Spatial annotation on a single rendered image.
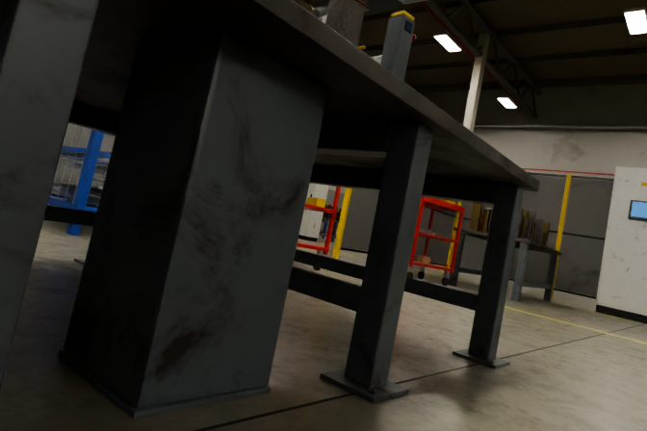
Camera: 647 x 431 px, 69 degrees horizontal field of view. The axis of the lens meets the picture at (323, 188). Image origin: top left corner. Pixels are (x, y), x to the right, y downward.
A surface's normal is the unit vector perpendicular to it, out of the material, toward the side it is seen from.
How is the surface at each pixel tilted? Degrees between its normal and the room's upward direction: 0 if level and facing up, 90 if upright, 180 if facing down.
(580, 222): 90
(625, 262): 90
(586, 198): 90
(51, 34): 90
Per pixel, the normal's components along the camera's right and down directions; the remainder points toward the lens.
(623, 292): -0.62, -0.19
